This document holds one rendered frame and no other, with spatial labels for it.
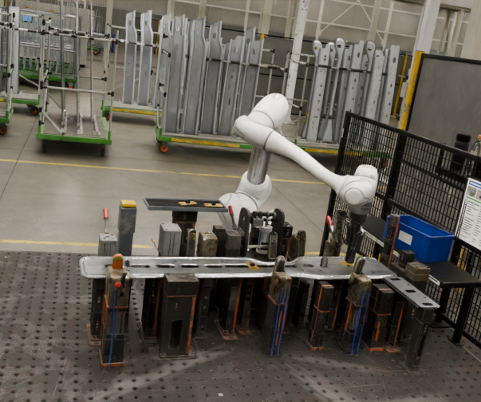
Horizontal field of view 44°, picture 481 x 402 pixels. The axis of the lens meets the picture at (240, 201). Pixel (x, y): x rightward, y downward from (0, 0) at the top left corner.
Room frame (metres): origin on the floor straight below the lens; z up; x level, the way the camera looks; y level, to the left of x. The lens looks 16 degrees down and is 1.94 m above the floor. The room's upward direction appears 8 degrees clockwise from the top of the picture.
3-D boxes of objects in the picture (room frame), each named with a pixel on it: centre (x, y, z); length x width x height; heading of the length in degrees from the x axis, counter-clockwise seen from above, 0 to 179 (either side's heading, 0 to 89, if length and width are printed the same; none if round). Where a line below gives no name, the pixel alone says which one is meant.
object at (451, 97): (4.72, -1.53, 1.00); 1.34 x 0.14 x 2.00; 16
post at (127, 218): (2.48, 0.49, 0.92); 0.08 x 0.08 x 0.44; 21
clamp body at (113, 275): (1.96, 0.39, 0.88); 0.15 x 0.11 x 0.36; 21
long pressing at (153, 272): (2.33, -0.07, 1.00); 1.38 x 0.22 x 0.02; 111
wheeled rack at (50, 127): (8.81, 2.64, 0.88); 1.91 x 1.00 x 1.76; 17
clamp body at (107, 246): (2.29, 0.52, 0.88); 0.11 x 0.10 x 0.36; 21
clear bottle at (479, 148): (2.82, -1.09, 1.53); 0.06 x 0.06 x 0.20
